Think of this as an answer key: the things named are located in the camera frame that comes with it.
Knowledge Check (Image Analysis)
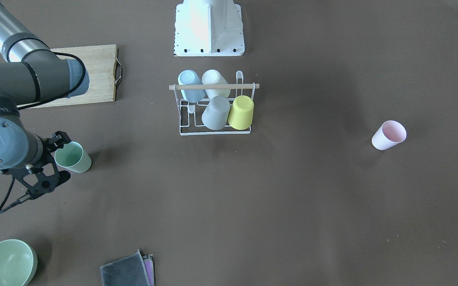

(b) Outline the pink cup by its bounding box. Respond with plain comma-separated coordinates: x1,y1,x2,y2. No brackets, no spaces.
371,120,407,151

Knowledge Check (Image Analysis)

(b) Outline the yellow cup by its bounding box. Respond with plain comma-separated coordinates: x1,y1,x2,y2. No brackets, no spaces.
227,95,254,130

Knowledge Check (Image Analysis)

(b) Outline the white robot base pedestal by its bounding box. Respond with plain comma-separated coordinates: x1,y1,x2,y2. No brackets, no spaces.
173,0,245,57

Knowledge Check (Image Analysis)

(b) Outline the wooden cutting board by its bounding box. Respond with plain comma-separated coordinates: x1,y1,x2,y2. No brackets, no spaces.
38,44,119,108

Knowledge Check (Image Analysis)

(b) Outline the green bowl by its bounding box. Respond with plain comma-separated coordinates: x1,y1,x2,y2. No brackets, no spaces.
0,239,38,286

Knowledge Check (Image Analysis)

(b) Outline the light blue cup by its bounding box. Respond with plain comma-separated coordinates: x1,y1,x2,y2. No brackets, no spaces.
178,70,206,103

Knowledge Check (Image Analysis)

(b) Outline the white wire cup rack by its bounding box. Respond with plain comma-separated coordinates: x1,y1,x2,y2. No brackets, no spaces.
169,69,260,136

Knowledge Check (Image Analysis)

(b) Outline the pink cloth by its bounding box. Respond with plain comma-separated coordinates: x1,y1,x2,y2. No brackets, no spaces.
142,255,155,286

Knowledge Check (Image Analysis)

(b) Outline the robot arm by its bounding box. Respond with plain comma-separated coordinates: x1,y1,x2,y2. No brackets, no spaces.
0,3,89,204

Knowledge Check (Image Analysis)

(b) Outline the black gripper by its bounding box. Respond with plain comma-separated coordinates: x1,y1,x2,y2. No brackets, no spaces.
1,131,71,199

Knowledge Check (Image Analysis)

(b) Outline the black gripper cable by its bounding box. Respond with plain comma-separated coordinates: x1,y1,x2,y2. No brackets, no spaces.
0,177,31,214

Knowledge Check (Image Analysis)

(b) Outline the cream white cup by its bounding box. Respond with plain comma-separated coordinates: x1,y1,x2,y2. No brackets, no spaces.
201,69,231,99

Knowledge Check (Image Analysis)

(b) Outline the grey cloth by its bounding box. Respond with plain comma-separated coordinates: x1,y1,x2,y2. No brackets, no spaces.
100,250,148,286

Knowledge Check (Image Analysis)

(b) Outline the mint green cup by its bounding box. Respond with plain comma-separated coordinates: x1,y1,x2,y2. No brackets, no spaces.
54,141,91,173

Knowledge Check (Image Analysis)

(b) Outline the grey cup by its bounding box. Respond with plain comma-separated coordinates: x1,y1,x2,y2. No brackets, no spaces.
202,96,231,130

